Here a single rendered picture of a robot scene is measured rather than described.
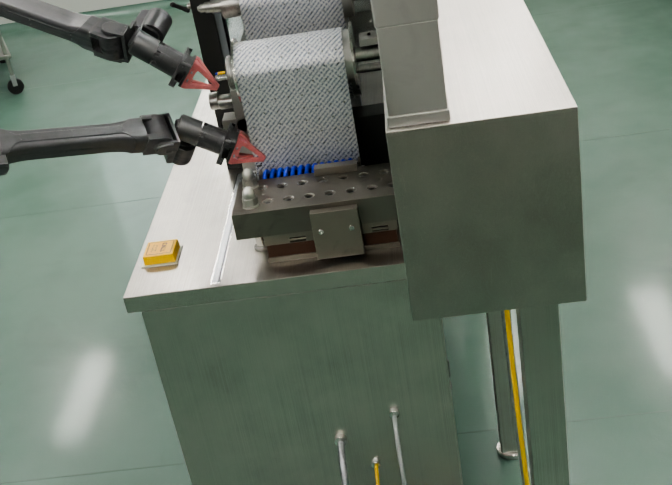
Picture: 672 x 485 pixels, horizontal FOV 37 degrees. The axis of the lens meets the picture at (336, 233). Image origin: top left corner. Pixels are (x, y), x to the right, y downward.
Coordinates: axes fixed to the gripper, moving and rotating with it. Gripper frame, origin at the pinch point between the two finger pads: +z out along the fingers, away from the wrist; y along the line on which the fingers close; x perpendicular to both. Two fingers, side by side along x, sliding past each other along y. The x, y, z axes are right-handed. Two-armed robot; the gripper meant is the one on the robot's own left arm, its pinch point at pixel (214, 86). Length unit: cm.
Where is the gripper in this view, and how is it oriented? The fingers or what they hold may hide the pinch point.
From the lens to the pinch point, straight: 227.7
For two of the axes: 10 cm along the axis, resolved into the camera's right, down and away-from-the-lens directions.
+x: 5.2, -7.5, -4.1
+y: -0.1, 4.8, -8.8
